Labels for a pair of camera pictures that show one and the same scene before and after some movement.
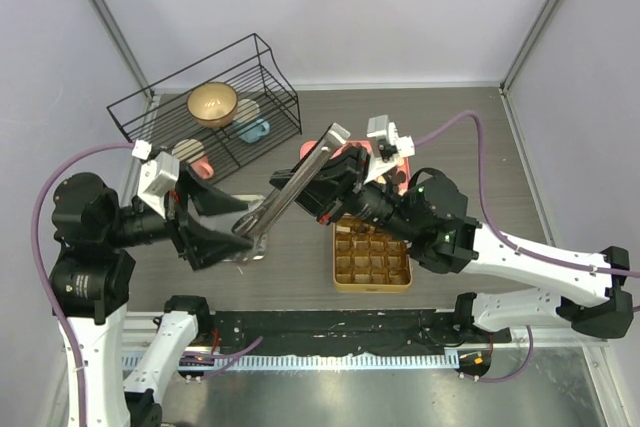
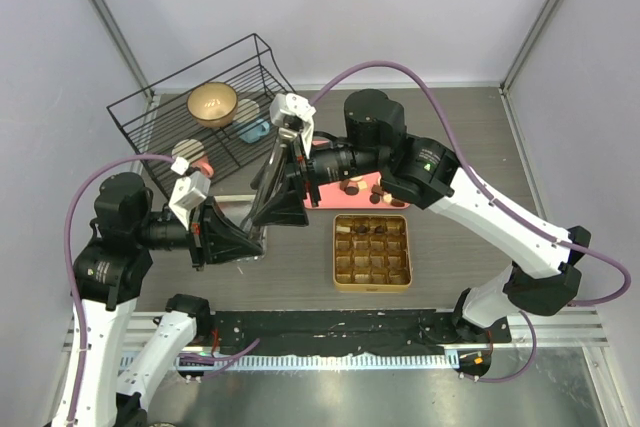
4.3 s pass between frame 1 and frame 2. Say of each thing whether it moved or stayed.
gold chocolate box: stayed
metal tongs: moved
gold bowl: stayed
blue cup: stayed
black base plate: stayed
